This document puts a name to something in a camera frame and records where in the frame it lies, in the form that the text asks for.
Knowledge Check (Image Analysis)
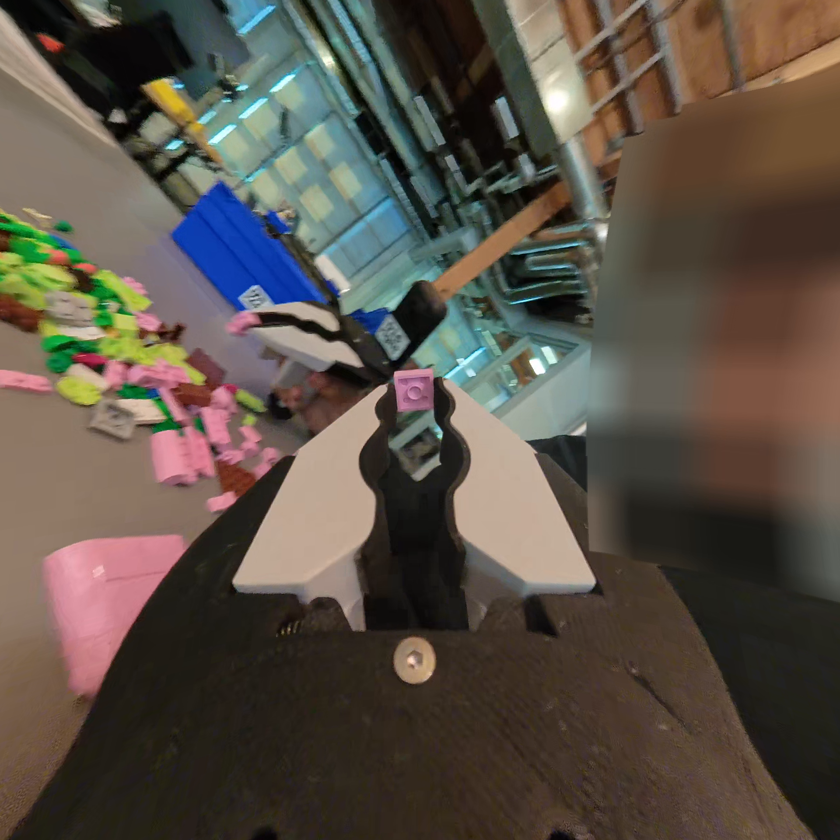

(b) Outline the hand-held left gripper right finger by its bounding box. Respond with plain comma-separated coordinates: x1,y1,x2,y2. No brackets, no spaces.
434,378,598,627

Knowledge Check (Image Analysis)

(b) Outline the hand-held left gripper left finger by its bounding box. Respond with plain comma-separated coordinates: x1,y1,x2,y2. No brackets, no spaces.
232,386,396,632

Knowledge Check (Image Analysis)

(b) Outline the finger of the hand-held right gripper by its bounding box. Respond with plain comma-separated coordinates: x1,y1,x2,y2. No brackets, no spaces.
248,323,367,372
252,301,342,337

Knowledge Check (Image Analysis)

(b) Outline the mauve single-stud plate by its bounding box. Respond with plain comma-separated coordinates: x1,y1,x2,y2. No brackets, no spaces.
394,368,436,413

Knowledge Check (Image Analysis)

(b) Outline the person's right hand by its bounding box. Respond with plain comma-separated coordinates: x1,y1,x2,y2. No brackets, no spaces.
270,371,388,437

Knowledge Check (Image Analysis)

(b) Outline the blue plastic bin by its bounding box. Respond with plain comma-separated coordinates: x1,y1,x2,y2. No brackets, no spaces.
172,182,343,316

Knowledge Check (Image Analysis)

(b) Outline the pile of colourful toy bricks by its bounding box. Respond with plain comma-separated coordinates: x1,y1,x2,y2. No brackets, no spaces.
0,210,290,515

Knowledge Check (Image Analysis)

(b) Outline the large pink panel piece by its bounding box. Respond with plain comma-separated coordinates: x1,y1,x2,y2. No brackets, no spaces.
42,534,192,698

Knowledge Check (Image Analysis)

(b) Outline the person's black jacket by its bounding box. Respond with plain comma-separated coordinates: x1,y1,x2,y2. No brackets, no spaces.
381,433,840,824

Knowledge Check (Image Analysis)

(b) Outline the silver metal duct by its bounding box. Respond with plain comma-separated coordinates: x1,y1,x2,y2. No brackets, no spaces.
558,134,615,228

